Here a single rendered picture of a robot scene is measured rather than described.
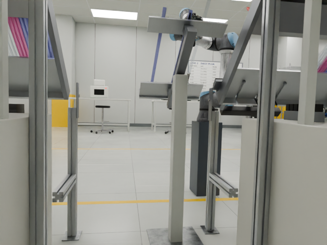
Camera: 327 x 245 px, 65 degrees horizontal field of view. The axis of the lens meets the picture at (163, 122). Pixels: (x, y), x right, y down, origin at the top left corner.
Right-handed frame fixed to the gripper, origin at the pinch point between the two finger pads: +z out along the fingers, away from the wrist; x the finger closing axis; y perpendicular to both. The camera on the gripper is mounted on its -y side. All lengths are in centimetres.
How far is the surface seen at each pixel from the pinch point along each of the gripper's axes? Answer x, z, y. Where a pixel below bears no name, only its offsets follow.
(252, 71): 23.9, 19.4, -6.7
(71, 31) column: -159, -597, -222
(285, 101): 51, 19, -24
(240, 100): 24.4, 18.1, -24.8
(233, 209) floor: 36, 37, -96
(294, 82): 49, 19, -12
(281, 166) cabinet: 10, 77, -10
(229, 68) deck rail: 11.7, 19.8, -5.9
